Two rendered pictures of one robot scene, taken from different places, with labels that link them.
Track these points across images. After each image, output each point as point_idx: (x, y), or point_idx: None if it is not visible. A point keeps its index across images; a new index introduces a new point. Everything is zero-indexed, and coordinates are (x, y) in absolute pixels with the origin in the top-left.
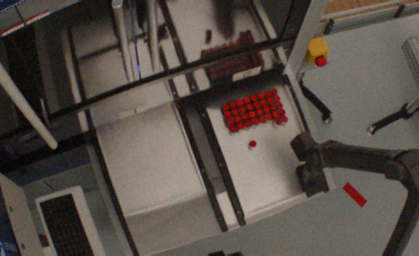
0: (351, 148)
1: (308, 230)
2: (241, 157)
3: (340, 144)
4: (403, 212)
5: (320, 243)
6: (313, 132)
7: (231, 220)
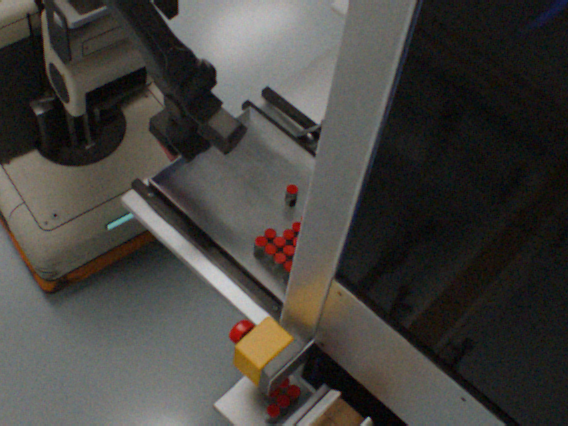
0: (152, 17)
1: (106, 372)
2: (296, 185)
3: (170, 59)
4: None
5: (75, 360)
6: (198, 261)
7: (264, 109)
